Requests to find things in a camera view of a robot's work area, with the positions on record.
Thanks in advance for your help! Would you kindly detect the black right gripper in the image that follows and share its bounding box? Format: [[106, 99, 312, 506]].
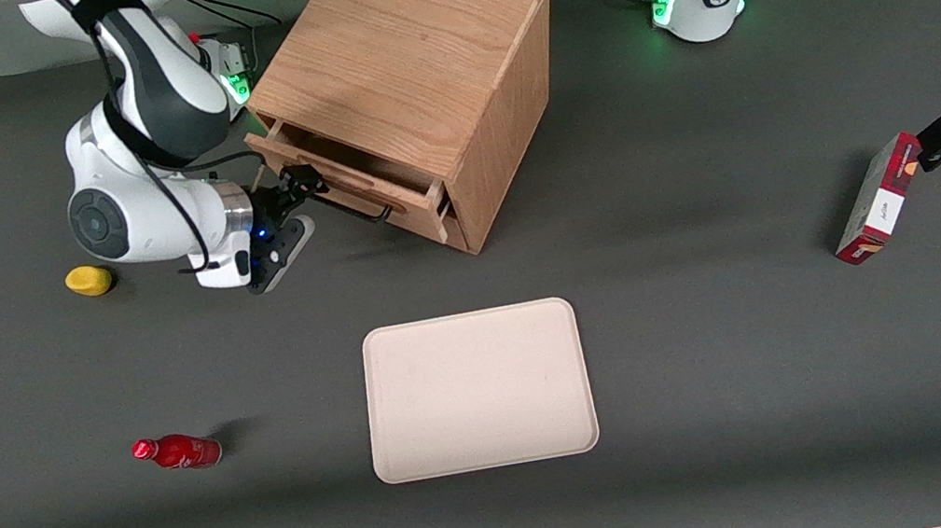
[[232, 162, 341, 286]]

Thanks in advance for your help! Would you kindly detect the black metal drawer handle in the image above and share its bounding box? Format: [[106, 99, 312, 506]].
[[295, 160, 408, 235]]

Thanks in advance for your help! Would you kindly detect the wooden drawer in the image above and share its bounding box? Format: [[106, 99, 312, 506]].
[[242, 95, 461, 273]]

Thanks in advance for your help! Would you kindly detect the red and white box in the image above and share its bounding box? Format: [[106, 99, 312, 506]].
[[818, 129, 939, 269]]

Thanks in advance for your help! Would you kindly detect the wooden oak cabinet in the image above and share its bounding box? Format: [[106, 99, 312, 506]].
[[230, 0, 589, 286]]

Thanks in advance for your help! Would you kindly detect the yellow lemon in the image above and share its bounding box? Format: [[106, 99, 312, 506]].
[[62, 261, 117, 301]]

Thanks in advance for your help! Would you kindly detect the beige rectangular tray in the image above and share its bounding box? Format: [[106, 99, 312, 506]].
[[351, 292, 604, 489]]

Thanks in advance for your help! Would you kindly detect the red bottle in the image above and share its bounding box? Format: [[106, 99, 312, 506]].
[[130, 426, 226, 480]]

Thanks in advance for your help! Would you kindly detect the black right arm base cable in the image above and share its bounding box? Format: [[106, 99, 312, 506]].
[[186, 0, 284, 40]]

